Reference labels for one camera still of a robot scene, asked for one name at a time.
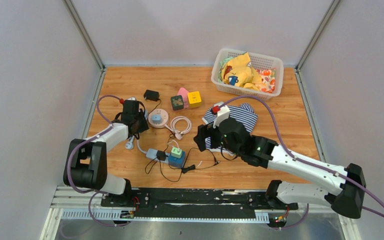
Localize yellow clothes in basket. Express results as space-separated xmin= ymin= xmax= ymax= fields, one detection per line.
xmin=218 ymin=52 xmax=276 ymax=94

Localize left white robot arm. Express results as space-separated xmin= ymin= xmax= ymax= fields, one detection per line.
xmin=63 ymin=99 xmax=149 ymax=207

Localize yellow power adapter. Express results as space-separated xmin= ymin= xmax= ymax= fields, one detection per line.
xmin=187 ymin=91 xmax=202 ymax=108

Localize pink triangular power strip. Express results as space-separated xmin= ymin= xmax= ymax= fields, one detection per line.
xmin=177 ymin=87 xmax=189 ymax=109

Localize light blue small charger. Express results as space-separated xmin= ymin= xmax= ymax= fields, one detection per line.
xmin=151 ymin=114 xmax=163 ymax=125

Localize white plastic basket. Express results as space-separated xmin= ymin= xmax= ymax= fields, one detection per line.
xmin=211 ymin=48 xmax=284 ymax=100

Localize blue cube charger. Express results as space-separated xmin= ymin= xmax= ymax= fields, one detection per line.
xmin=168 ymin=151 xmax=186 ymax=169

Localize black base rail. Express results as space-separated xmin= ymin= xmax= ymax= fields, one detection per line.
xmin=100 ymin=187 xmax=299 ymax=223

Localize black adapter with cable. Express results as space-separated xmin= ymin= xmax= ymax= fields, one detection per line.
xmin=141 ymin=122 xmax=223 ymax=183

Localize dark green cube charger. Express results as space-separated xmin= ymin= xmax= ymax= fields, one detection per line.
xmin=170 ymin=95 xmax=185 ymax=111

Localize blue striped shirt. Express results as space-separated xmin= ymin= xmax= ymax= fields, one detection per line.
xmin=202 ymin=103 xmax=258 ymax=156

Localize light blue power cord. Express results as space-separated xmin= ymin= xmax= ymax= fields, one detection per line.
xmin=125 ymin=134 xmax=151 ymax=155

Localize light blue power strip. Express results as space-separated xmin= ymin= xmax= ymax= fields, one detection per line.
xmin=146 ymin=148 xmax=170 ymax=164

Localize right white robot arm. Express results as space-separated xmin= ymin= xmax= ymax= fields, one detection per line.
xmin=193 ymin=117 xmax=366 ymax=219

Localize pink round power strip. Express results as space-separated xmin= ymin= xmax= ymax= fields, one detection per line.
xmin=148 ymin=108 xmax=169 ymax=129

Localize pink coiled cable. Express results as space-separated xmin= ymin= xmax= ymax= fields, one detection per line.
xmin=169 ymin=115 xmax=194 ymax=141

